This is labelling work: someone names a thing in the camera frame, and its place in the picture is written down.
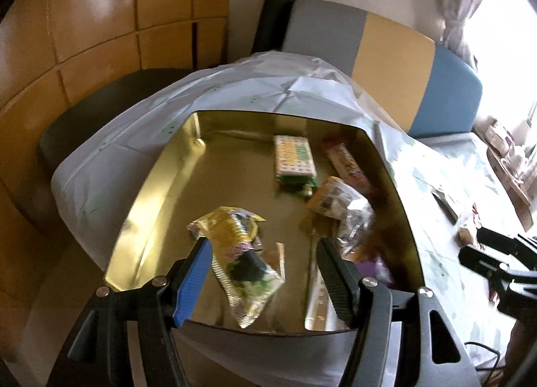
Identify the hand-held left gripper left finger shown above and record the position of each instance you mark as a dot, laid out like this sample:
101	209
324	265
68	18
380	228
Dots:
191	282

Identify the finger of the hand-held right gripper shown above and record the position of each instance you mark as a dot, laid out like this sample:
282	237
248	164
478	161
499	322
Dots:
480	260
495	235

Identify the black rolled mat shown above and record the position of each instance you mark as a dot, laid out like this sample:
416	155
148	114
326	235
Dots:
275	14

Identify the tissue box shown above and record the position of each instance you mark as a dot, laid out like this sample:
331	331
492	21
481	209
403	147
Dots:
498	134

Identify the dark chair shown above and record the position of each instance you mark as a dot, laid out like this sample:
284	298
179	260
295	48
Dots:
105	110

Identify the clear orange nut packet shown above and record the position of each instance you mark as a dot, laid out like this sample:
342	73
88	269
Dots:
335	198

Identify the yellow green noodle packet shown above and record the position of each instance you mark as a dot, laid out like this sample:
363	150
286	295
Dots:
235	236

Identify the person's right forearm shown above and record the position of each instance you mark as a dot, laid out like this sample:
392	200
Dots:
524	353

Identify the green white cracker packet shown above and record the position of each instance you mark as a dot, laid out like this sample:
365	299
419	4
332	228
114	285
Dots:
293	156

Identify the wooden wardrobe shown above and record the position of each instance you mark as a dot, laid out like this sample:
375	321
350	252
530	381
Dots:
84	14

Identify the red orange biscuit packet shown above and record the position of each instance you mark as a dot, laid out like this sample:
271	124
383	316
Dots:
346	162

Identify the wooden side table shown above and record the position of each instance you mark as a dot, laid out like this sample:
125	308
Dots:
520	198

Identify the white teapot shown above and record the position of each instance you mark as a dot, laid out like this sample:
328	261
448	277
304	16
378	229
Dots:
517	158

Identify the window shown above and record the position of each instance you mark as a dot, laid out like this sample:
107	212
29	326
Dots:
512	56

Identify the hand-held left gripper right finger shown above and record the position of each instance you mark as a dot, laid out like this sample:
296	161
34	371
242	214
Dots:
335	278

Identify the gold tin box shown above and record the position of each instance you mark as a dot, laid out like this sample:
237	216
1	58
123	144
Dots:
168	202

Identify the grey yellow blue sofa backrest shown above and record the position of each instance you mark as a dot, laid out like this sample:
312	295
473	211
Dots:
386	60

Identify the patterned curtain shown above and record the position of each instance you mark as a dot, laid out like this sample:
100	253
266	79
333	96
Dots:
457	1

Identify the purple snack packet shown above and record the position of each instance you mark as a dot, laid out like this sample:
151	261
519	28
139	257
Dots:
371	267

